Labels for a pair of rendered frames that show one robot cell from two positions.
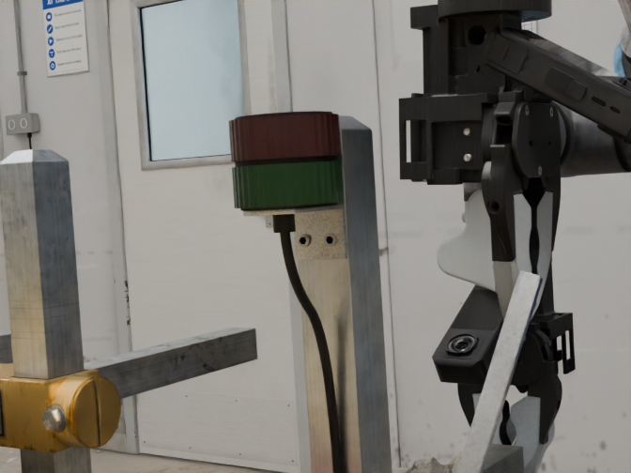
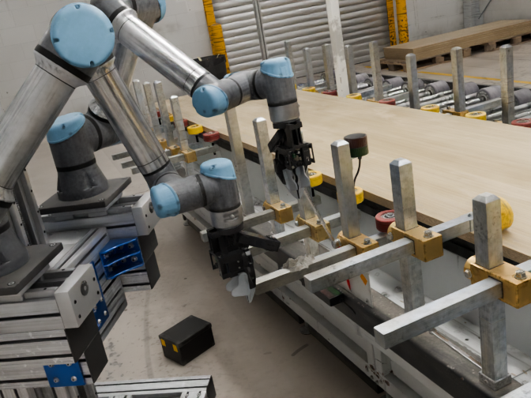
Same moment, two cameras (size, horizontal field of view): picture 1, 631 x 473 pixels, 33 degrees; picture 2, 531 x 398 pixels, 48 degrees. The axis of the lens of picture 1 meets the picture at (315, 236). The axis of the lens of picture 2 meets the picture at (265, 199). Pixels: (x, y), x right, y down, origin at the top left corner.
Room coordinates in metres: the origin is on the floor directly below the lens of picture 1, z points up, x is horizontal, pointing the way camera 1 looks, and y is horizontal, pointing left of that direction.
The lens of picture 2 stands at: (1.95, 0.66, 1.53)
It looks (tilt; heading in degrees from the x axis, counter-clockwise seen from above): 19 degrees down; 215
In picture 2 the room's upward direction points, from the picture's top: 10 degrees counter-clockwise
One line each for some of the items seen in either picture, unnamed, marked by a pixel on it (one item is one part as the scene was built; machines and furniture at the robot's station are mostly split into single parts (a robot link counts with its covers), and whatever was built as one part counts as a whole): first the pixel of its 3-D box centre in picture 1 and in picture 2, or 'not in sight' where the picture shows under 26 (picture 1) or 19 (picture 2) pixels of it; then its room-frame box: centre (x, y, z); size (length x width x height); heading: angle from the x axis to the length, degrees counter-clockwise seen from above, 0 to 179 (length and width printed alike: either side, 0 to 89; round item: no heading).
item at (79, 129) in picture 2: not in sight; (70, 138); (0.81, -0.79, 1.21); 0.13 x 0.12 x 0.14; 0
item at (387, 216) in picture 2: not in sight; (392, 233); (0.56, 0.08, 0.85); 0.08 x 0.08 x 0.11
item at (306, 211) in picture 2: not in sight; (306, 205); (0.49, -0.22, 0.89); 0.04 x 0.04 x 0.48; 57
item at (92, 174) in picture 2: not in sight; (79, 176); (0.82, -0.79, 1.09); 0.15 x 0.15 x 0.10
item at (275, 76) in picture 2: not in sight; (277, 81); (0.68, -0.13, 1.30); 0.09 x 0.08 x 0.11; 90
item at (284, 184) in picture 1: (287, 184); (356, 149); (0.59, 0.01, 1.10); 0.06 x 0.06 x 0.02
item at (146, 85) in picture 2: not in sight; (156, 124); (-0.47, -1.68, 0.91); 0.04 x 0.04 x 0.48; 57
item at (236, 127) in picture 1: (284, 138); (355, 140); (0.59, 0.01, 1.12); 0.06 x 0.06 x 0.02
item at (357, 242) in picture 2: not in sight; (358, 245); (0.64, 0.01, 0.85); 0.14 x 0.06 x 0.05; 57
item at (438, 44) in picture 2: not in sight; (461, 39); (-7.92, -1.99, 0.23); 2.41 x 0.77 x 0.17; 146
